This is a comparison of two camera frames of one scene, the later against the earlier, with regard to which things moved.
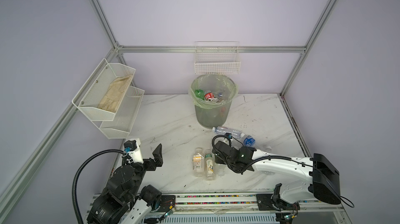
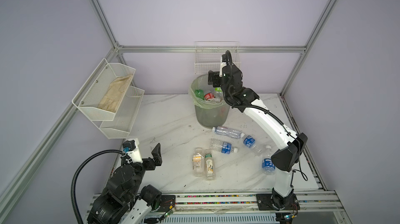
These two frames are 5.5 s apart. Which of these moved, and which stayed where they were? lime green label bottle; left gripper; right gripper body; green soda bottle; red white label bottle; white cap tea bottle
Moved: lime green label bottle; right gripper body
Stayed: left gripper; red white label bottle; green soda bottle; white cap tea bottle
